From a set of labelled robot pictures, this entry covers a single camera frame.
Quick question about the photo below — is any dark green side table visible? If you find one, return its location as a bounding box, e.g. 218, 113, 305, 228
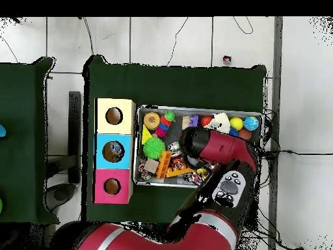
0, 57, 60, 225

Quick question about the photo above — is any plain green spiky ball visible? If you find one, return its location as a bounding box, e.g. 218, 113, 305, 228
142, 137, 167, 160

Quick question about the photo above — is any wire mesh bin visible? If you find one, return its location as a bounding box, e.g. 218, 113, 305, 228
133, 105, 263, 192

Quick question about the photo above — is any red orange ball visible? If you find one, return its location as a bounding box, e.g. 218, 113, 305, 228
200, 115, 214, 128

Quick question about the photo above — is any cream knitted cloth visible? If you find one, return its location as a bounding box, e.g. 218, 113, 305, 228
204, 112, 231, 134

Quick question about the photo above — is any dark green table cloth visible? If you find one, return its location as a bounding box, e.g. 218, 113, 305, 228
82, 55, 267, 226

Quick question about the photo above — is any plain wooden cube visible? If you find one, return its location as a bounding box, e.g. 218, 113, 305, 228
144, 158, 160, 174

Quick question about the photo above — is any wooden box with three holes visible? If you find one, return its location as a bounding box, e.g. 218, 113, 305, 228
92, 98, 136, 204

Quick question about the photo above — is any orange plastic toy block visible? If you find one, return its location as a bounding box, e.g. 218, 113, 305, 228
156, 150, 172, 180

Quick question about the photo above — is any brown toy football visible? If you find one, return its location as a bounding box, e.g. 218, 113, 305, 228
237, 129, 253, 141

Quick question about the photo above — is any yellow ball toy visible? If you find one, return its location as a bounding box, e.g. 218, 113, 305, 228
229, 117, 245, 132

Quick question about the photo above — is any globe print ball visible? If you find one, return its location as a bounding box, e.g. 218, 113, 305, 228
243, 116, 260, 132

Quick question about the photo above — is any yellow toy cheese wedge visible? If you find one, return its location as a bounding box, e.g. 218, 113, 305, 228
141, 124, 153, 145

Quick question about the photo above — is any black upright panel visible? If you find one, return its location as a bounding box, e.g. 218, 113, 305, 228
68, 90, 82, 184

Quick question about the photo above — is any toy burger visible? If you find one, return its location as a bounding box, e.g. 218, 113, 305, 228
143, 111, 161, 130

